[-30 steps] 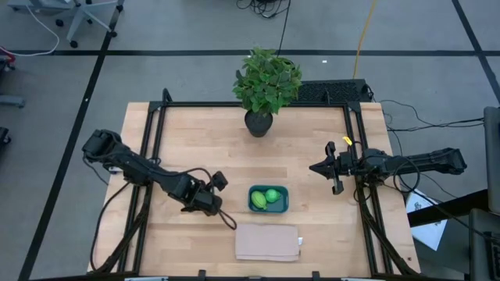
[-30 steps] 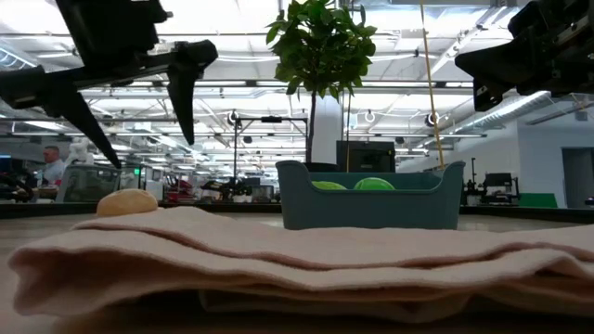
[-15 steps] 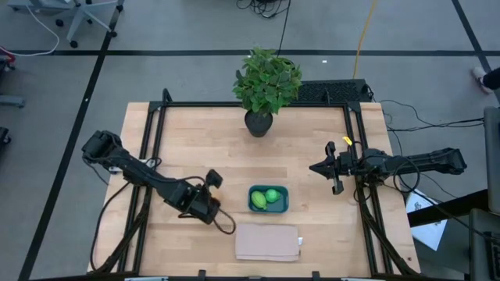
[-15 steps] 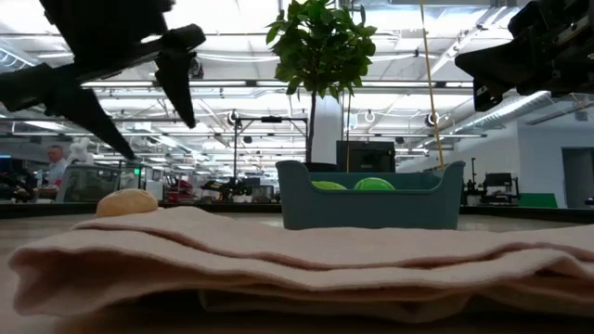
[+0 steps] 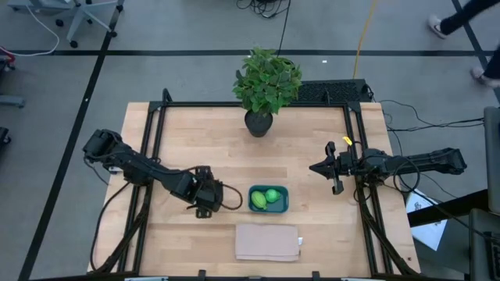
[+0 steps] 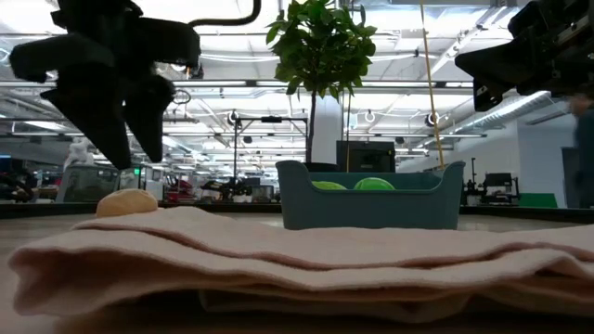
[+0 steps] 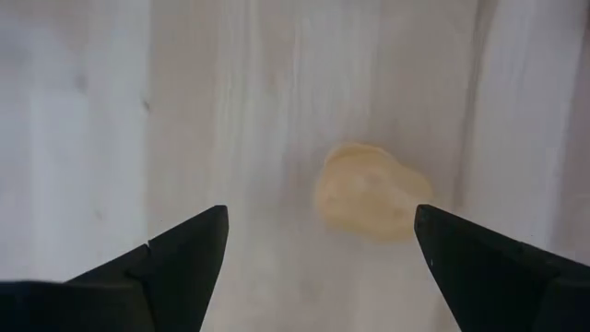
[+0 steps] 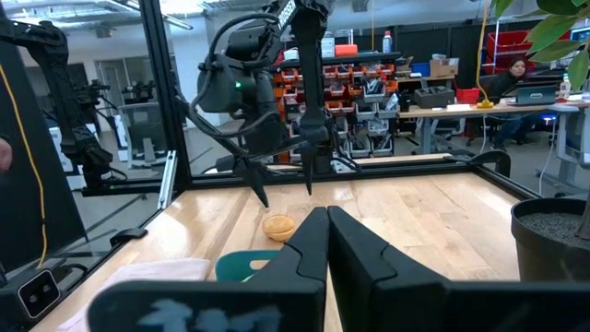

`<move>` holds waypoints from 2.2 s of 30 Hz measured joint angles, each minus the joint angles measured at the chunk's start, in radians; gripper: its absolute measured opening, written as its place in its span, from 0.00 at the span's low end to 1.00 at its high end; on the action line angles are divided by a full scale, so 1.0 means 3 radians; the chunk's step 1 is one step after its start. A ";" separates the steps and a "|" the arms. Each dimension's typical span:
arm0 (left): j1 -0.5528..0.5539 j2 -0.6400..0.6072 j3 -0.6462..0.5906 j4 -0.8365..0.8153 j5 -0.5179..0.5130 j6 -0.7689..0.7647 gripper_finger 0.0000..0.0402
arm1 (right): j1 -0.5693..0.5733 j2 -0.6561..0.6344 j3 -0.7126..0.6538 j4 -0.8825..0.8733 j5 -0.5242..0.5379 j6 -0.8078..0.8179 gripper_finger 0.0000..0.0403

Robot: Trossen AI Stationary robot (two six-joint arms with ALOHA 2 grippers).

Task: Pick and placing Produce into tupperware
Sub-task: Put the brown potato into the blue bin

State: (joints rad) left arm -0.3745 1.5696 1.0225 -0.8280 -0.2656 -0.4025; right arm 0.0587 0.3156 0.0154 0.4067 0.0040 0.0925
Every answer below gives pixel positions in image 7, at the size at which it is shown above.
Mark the tan toy potato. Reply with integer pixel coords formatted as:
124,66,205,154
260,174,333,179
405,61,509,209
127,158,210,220
313,142,435,244

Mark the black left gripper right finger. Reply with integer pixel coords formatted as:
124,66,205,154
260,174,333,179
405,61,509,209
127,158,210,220
413,204,590,332

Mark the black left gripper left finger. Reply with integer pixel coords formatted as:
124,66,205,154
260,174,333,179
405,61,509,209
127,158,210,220
0,205,230,332

